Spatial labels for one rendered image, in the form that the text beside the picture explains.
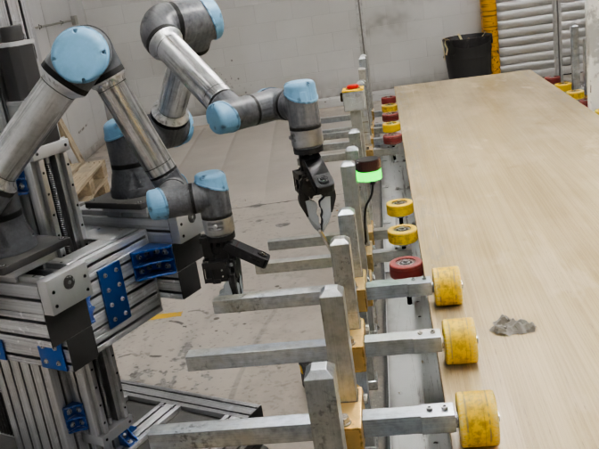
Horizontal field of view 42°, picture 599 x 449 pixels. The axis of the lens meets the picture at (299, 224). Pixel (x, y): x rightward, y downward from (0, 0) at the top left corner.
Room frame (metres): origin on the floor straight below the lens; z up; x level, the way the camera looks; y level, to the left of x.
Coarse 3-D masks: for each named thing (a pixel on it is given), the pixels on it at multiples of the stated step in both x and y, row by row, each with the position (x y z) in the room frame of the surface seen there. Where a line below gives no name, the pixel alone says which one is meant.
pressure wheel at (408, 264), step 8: (408, 256) 1.78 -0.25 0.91; (392, 264) 1.74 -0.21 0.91; (400, 264) 1.74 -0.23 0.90; (408, 264) 1.74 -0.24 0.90; (416, 264) 1.72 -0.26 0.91; (392, 272) 1.73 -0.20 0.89; (400, 272) 1.71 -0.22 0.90; (408, 272) 1.71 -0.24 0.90; (416, 272) 1.71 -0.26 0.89; (408, 304) 1.74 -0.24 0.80
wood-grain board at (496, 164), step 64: (448, 128) 3.21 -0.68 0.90; (512, 128) 3.04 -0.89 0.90; (576, 128) 2.88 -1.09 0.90; (448, 192) 2.28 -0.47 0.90; (512, 192) 2.19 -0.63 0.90; (576, 192) 2.10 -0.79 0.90; (448, 256) 1.76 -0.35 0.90; (512, 256) 1.70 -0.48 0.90; (576, 256) 1.64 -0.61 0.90; (576, 320) 1.33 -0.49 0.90; (448, 384) 1.17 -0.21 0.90; (512, 384) 1.14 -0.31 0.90; (576, 384) 1.11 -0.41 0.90; (512, 448) 0.96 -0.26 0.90; (576, 448) 0.94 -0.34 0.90
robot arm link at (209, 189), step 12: (204, 180) 1.77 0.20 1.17; (216, 180) 1.77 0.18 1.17; (204, 192) 1.77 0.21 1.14; (216, 192) 1.77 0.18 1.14; (228, 192) 1.80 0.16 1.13; (204, 204) 1.77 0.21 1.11; (216, 204) 1.77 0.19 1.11; (228, 204) 1.79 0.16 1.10; (204, 216) 1.78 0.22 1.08; (216, 216) 1.77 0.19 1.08; (228, 216) 1.78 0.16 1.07
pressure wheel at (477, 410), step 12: (456, 396) 1.00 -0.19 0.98; (468, 396) 0.99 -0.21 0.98; (480, 396) 0.98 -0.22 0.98; (492, 396) 0.98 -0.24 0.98; (456, 408) 1.02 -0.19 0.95; (468, 408) 0.97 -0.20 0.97; (480, 408) 0.97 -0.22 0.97; (492, 408) 0.96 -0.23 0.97; (468, 420) 0.96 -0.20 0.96; (480, 420) 0.96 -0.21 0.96; (492, 420) 0.95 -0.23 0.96; (468, 432) 0.96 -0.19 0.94; (480, 432) 0.95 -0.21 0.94; (492, 432) 0.95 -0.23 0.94; (468, 444) 0.96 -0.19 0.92; (480, 444) 0.96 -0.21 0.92; (492, 444) 0.96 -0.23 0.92
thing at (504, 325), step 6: (504, 318) 1.35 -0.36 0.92; (498, 324) 1.35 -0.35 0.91; (504, 324) 1.34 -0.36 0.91; (510, 324) 1.33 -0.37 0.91; (516, 324) 1.32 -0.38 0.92; (522, 324) 1.32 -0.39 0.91; (528, 324) 1.32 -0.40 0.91; (534, 324) 1.32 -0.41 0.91; (492, 330) 1.33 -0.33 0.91; (498, 330) 1.32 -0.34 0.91; (504, 330) 1.32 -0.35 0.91; (510, 330) 1.32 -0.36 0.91; (516, 330) 1.31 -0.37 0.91; (522, 330) 1.31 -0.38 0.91; (528, 330) 1.31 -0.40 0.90; (534, 330) 1.31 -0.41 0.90
